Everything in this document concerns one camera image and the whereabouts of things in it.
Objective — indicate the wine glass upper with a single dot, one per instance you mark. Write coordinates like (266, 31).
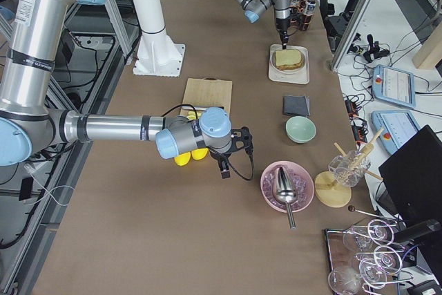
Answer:
(364, 237)

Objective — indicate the teach pendant lower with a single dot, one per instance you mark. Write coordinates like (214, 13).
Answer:
(398, 127)

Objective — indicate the wooden mug tree stand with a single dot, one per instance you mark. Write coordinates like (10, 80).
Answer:
(329, 191)

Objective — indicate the black glass tray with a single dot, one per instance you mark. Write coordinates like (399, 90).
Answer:
(339, 255)

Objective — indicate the black laptop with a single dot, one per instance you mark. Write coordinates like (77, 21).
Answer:
(412, 177)

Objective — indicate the wine glass middle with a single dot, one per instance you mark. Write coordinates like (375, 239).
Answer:
(382, 266)

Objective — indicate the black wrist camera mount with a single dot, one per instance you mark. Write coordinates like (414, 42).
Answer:
(241, 139)

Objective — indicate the teach pendant upper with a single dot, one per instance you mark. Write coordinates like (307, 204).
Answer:
(394, 86)

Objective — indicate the green bowl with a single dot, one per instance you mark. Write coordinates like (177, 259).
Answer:
(300, 129)

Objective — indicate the wooden cutting board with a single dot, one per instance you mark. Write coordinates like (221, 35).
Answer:
(208, 92)

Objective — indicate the white round plate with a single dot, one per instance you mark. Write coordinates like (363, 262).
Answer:
(272, 60)

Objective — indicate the yellow plastic knife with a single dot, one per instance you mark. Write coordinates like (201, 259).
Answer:
(192, 115)

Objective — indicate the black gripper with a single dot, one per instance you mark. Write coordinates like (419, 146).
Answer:
(219, 156)
(281, 24)

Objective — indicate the wine glass lower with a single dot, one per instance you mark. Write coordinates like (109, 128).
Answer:
(346, 280)

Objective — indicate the yellow lemon near lime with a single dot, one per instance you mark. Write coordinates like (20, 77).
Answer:
(182, 159)

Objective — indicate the tea bottle front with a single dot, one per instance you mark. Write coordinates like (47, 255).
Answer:
(308, 7)

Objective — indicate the glass mug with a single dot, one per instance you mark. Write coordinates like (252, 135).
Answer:
(348, 170)

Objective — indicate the wine glass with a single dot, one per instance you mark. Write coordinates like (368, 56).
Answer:
(346, 280)
(364, 237)
(382, 266)

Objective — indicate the pink bowl with ice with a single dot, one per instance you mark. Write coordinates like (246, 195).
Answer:
(303, 183)

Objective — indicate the grey folded cloth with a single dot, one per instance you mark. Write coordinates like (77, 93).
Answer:
(296, 105)

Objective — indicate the steel ice scoop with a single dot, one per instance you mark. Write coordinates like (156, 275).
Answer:
(284, 192)

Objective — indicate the copper wire bottle rack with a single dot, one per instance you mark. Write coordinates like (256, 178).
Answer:
(296, 14)

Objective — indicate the aluminium frame post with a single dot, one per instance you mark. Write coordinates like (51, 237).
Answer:
(341, 29)

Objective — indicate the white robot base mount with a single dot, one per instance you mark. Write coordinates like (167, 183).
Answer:
(157, 54)

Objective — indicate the teach pendant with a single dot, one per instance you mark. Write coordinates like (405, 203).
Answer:
(394, 86)
(398, 127)

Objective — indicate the yellow lemon far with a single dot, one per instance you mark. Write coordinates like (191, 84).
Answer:
(199, 154)

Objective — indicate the cream rabbit tray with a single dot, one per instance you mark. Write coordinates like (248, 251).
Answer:
(294, 77)

